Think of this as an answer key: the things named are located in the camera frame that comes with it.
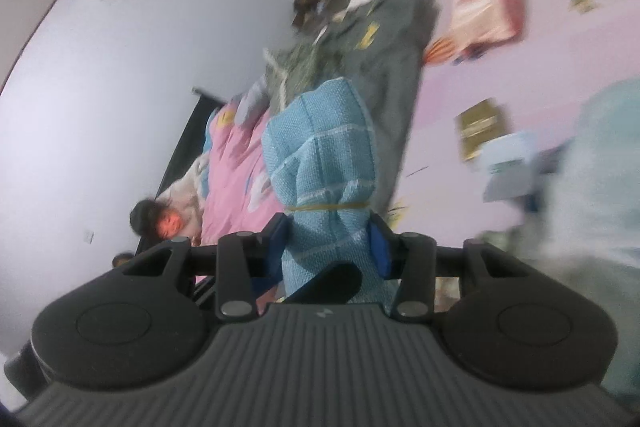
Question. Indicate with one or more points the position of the orange snack wrapper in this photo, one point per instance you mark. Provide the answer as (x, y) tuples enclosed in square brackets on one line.
[(441, 50)]

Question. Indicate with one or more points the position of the white blue paper pack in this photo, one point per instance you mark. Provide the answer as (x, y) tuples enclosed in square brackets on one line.
[(509, 164)]

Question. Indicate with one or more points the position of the person lying on bed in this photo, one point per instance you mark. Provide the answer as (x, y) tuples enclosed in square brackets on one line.
[(177, 211)]

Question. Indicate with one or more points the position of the dark grey blanket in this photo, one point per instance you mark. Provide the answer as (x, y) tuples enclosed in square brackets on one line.
[(381, 43)]

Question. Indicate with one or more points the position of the white blue plastic bag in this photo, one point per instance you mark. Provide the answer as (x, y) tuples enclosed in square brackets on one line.
[(593, 208)]

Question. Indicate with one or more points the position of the blue checked towel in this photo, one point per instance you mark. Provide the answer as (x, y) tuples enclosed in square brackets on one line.
[(321, 159)]

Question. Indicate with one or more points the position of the pink quilt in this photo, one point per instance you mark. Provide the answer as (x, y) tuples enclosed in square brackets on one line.
[(240, 197)]

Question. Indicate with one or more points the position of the gold tissue pack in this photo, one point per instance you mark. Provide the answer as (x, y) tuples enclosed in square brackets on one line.
[(479, 124)]

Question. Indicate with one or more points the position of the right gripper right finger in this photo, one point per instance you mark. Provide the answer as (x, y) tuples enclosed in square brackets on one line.
[(384, 248)]

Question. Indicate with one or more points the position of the pink wet wipes pack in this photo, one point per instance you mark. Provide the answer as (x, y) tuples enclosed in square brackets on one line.
[(486, 21)]

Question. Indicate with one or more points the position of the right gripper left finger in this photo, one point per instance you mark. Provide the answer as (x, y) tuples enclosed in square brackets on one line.
[(245, 266)]

